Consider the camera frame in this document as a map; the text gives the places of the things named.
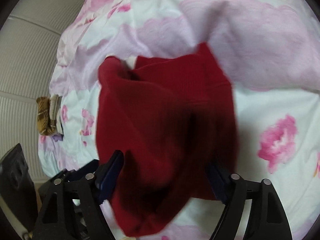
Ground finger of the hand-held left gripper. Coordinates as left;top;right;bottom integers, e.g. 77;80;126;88
39;159;99;188

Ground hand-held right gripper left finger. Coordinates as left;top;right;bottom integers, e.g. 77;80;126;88
32;150;125;240

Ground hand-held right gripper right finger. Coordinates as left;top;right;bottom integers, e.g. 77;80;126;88
205;161;293;240

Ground red cartoon print sweater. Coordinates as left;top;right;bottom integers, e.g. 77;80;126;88
96;42;240;237

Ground brown plaid folded cloth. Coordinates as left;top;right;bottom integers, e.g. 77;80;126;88
36;96;57;135

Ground beige folded cloth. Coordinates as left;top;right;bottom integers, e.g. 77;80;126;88
49;94;64;133

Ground white louvered wardrobe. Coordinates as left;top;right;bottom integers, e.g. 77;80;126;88
0;0;88;180

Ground pink floral duvet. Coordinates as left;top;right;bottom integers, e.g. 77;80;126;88
37;0;320;240

